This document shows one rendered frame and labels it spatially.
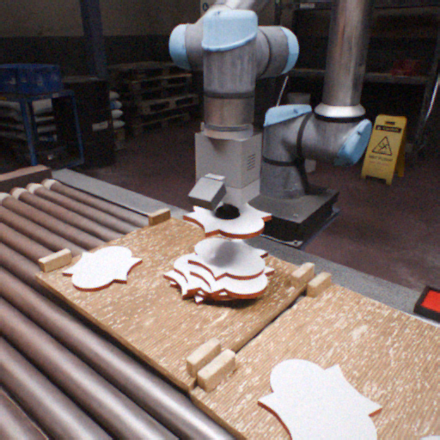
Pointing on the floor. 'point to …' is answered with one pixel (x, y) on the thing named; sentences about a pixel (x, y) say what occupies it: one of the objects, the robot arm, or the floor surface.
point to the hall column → (94, 39)
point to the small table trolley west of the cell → (38, 135)
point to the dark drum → (86, 120)
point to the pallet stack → (150, 94)
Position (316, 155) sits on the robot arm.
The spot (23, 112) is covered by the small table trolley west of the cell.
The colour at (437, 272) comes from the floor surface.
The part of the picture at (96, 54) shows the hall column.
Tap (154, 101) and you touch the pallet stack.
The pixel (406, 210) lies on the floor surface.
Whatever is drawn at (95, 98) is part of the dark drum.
